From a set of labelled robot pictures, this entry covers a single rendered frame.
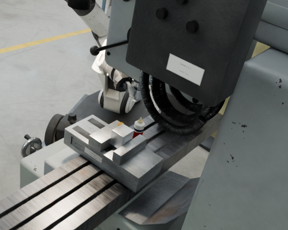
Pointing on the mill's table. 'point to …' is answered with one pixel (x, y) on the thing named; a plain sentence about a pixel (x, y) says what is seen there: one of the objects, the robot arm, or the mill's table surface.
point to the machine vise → (115, 154)
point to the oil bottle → (138, 128)
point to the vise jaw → (102, 137)
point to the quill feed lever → (94, 50)
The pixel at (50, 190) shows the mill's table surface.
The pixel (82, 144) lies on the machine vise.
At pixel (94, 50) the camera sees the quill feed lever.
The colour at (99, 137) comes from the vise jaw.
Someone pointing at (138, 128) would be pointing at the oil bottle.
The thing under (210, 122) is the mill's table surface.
